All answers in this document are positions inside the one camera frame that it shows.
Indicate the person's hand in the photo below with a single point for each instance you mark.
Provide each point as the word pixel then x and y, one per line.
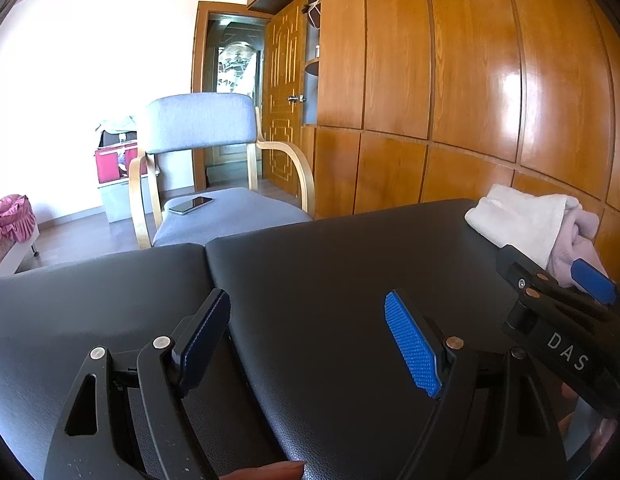
pixel 289 470

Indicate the grey plastic bin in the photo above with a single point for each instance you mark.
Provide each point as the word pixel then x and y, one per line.
pixel 115 200

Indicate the grey cloth on box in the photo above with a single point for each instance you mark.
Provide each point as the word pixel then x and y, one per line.
pixel 117 125

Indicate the wooden door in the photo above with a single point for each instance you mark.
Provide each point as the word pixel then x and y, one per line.
pixel 283 74

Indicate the red storage box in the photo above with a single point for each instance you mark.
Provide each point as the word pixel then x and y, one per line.
pixel 113 161

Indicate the pink knit sweater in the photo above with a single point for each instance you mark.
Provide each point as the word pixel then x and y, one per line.
pixel 574 241

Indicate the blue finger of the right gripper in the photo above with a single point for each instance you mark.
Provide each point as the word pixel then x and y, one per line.
pixel 593 282

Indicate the grey chair with wooden arms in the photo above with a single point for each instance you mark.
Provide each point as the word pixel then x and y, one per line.
pixel 227 128

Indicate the smartphone on chair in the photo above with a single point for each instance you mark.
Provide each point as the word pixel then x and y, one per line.
pixel 187 206

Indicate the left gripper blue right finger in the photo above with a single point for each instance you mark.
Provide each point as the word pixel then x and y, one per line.
pixel 491 417

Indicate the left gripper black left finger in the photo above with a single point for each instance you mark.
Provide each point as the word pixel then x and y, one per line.
pixel 95 438

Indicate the wooden wardrobe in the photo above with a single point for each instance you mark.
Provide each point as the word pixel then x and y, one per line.
pixel 425 100

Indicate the pink ruffled bedding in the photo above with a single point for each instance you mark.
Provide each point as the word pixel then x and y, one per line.
pixel 17 220

